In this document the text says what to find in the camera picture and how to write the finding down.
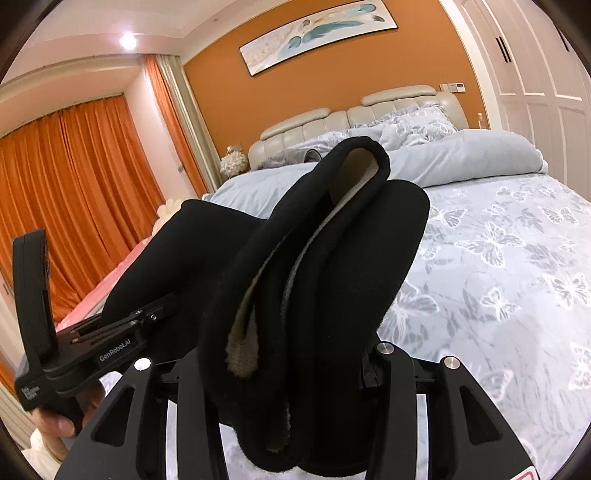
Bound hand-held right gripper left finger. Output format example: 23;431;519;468
53;348;229;480

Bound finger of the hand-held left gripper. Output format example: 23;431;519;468
131;294;179;332

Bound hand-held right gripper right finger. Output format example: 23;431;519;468
360;342;539;480

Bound black pants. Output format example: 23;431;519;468
99;136;431;476

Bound person's left forearm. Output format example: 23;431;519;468
21;427;70;472

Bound person's left hand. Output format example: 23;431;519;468
34;381;109;439

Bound pink blanket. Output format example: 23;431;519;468
53;235;155;328

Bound white plush toy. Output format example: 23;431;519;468
157;198;183;232

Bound orange curtain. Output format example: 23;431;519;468
143;55;208;199
0;95;167;324

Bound bed with butterfly sheet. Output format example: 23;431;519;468
92;173;591;480

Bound white bedside lamp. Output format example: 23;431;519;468
219;144;249;178

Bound beige curtain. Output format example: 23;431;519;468
161;55;220;192

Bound dark grey furry cushion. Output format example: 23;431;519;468
256;148;324;169

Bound grey pillow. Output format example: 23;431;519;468
286;130;356;155

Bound beige leather headboard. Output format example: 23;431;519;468
248;84;468;174

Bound grey folded duvet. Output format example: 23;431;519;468
203;128;550;220

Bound butterfly print pillow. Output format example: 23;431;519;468
348;104;458;151

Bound white wardrobe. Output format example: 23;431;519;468
438;0;591;199

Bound feather wall painting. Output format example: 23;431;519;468
239;0;399;77

